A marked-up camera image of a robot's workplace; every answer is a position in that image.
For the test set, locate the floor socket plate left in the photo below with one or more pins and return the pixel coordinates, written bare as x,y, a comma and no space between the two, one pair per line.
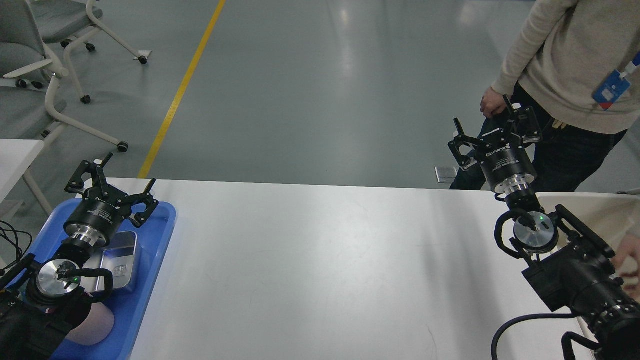
445,174

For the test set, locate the pink plastic mug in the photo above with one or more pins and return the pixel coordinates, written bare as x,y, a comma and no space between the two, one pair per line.
95,328

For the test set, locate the metal rectangular tin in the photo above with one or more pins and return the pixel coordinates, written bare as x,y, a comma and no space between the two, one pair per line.
121,258

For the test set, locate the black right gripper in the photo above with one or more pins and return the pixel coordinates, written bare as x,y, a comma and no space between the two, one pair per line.
501,154

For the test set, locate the grey office chair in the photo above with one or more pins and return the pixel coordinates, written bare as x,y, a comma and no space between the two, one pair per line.
59,21
28,114

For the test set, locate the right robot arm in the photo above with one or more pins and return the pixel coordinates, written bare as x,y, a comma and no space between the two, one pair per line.
569,265

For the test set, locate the white side table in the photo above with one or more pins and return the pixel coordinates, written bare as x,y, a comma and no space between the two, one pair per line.
16,159

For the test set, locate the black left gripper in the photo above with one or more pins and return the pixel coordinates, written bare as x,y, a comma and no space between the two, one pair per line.
103,208

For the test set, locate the person in beige sweater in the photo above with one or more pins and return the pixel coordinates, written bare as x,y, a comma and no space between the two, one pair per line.
576,63

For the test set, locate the blue plastic tray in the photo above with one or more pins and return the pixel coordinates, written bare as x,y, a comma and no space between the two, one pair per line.
129,308

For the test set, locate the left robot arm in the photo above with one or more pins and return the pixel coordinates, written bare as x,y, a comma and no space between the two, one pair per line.
43,302

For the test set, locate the beige plastic bin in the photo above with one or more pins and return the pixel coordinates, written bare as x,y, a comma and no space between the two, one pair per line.
611,216

